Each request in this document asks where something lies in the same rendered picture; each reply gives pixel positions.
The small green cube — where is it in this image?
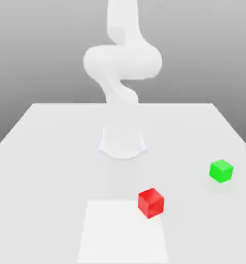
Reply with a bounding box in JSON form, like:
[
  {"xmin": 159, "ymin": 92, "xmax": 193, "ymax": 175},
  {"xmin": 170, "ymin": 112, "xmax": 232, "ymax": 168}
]
[{"xmin": 209, "ymin": 159, "xmax": 234, "ymax": 184}]

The small red cube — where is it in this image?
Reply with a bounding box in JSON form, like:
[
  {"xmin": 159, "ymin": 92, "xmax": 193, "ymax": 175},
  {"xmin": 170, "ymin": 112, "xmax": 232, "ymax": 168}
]
[{"xmin": 137, "ymin": 187, "xmax": 165, "ymax": 219}]

